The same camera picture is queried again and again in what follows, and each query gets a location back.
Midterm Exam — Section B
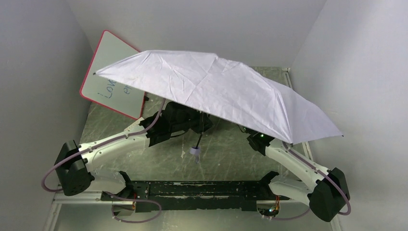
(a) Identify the black and lavender umbrella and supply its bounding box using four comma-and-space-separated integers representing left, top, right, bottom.
95, 50, 342, 144

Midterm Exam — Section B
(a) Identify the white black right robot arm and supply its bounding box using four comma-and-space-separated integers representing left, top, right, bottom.
243, 128, 351, 222

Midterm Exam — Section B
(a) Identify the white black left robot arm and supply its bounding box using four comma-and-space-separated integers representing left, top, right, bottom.
55, 102, 213, 196

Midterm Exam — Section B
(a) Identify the small beige cardboard box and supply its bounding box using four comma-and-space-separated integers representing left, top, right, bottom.
124, 117, 144, 132

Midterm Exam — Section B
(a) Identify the pink framed whiteboard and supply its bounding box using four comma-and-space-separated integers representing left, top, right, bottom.
79, 30, 145, 119

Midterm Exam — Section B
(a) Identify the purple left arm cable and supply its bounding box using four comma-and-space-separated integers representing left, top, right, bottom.
40, 98, 167, 193

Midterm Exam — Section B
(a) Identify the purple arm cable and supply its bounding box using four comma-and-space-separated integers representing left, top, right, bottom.
40, 98, 167, 193
282, 141, 352, 220

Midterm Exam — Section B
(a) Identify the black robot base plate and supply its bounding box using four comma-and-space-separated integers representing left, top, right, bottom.
117, 180, 277, 212

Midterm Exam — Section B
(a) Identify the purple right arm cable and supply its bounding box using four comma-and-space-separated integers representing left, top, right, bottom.
282, 141, 352, 220

